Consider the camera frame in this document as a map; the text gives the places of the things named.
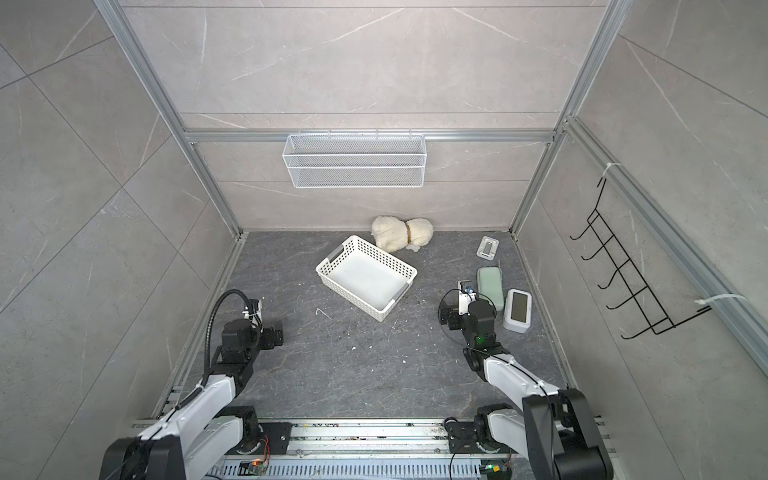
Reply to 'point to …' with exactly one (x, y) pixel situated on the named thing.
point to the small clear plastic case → (488, 248)
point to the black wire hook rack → (612, 250)
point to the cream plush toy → (392, 234)
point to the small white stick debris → (316, 313)
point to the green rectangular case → (490, 284)
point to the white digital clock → (518, 311)
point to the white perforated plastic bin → (368, 278)
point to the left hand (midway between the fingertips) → (266, 318)
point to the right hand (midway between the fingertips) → (462, 298)
